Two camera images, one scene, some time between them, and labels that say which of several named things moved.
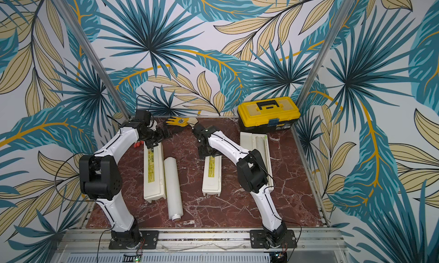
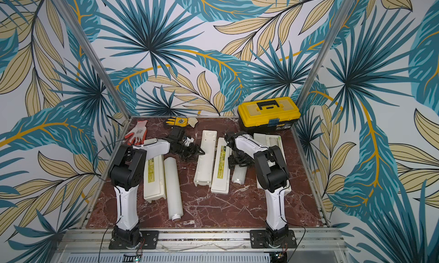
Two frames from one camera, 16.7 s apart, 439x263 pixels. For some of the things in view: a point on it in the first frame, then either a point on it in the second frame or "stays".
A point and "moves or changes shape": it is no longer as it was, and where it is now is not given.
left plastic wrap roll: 174,203 stays
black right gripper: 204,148 -> 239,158
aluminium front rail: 97,240 stays
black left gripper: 161,136 -> 192,151
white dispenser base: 260,143 moves or changes shape
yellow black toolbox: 267,115 stays
